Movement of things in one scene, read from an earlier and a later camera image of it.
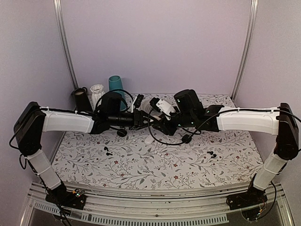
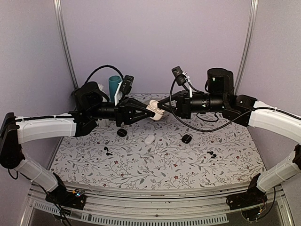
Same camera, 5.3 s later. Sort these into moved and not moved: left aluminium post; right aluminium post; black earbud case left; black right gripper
Moved: black right gripper
Not moved: left aluminium post; right aluminium post; black earbud case left
